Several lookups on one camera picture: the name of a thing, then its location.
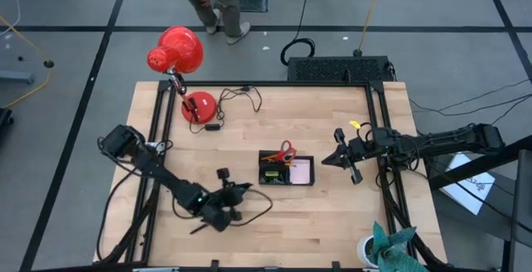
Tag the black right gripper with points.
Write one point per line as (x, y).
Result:
(359, 149)

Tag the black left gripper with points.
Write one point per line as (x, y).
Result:
(222, 201)

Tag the pink sticky note pad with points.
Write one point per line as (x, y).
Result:
(300, 172)

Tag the yellow-green eraser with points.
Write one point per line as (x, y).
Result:
(272, 174)

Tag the black binder clip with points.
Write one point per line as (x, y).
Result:
(279, 180)

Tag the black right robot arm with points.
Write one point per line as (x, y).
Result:
(449, 141)

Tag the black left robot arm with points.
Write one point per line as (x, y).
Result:
(166, 176)

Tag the black mesh desk organizer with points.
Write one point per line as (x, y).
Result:
(263, 168)

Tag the yellow tag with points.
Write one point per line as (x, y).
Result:
(354, 124)

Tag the black pen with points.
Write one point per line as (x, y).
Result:
(198, 229)

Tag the black vented computer case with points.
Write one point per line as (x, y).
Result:
(332, 69)

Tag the white plant pot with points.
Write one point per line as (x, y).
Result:
(362, 251)

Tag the green leafy plant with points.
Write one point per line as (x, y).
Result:
(390, 251)

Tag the white floor sign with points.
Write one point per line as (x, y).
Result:
(474, 189)

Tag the black stand beam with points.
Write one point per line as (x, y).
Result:
(478, 168)

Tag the red desk lamp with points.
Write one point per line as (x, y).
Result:
(178, 49)

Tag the black floor object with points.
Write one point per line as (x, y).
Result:
(5, 116)

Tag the grey floor object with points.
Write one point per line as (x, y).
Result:
(16, 76)

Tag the black frame clamp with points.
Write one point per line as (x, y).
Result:
(214, 266)
(336, 267)

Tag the black aluminium table frame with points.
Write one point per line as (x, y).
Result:
(270, 84)

